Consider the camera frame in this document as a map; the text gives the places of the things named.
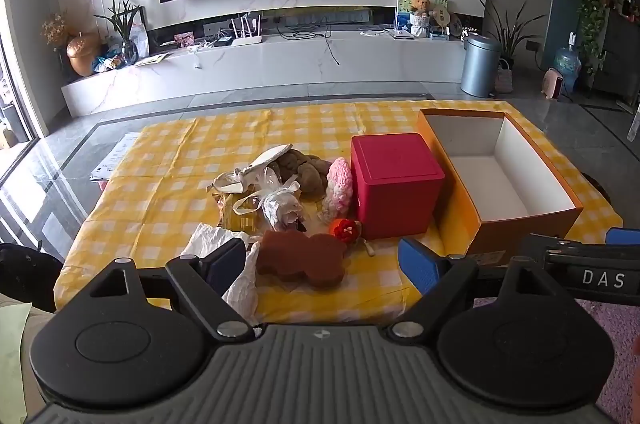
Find white charger cable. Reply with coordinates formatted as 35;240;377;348
187;42;216;69

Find yellow snack packet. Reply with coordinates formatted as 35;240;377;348
217;191;266;237

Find white plastic bag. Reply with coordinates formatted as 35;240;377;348
181;223;261;325

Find orange cardboard box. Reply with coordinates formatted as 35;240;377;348
416;107;585;257

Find white marble tv console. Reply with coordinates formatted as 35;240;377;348
61;29;481;117

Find blue snack bags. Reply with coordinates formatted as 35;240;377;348
92;54;123;73

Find orange red crocheted toy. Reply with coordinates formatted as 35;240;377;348
328;218;363;247

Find white basket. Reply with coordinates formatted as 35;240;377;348
495;58;516;94

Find pink white crocheted toy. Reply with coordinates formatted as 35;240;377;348
321;157;354;219

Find blue water jug with pump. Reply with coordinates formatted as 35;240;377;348
554;32;582;94

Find dried flower bunch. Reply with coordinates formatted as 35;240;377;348
41;13;68;50

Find clear plastic bag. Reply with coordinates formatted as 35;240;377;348
232;167;303;230

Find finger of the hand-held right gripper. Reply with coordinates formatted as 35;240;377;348
519;233;640;303
605;227;640;246

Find dark cabinet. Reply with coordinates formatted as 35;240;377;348
595;9;640;98

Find white upright strip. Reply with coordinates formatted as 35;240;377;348
627;89;640;140

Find green plant in glass vase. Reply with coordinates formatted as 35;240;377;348
94;0;146;65

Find pothos plant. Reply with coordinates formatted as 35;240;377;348
562;0;621;75

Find long-leaf potted plant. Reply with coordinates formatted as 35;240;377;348
477;0;546;70

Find blue green picture board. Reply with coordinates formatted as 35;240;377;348
396;0;448;36

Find red cube box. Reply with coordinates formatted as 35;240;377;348
350;133;446;241

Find brown sponge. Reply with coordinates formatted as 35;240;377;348
256;230;347;290

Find teddy bear bouquet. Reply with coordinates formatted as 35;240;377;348
407;0;436;39

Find white papers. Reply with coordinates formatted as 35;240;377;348
90;131;143;182

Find golden acorn jar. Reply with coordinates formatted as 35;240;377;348
66;32;103;78

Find black cables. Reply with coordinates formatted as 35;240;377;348
277;17;341;66

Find yellow checkered tablecloth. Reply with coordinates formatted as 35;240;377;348
52;100;626;322

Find grey metal trash can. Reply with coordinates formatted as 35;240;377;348
460;35;502;98

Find white canvas pouch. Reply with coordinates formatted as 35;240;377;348
207;143;293;195

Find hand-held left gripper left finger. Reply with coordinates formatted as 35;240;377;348
89;237;254;341

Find pale green cloth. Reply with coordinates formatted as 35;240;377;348
0;304;33;424

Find black bag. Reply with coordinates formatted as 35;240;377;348
0;243;63;312

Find white plastic package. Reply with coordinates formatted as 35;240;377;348
127;18;150;58

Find pink space heater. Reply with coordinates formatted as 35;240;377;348
541;68;566;99

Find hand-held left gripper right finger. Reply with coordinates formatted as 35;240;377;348
387;237;555;340

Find white router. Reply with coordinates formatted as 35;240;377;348
229;13;263;46

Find brown knitted plush toy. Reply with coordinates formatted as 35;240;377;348
272;147;333;197

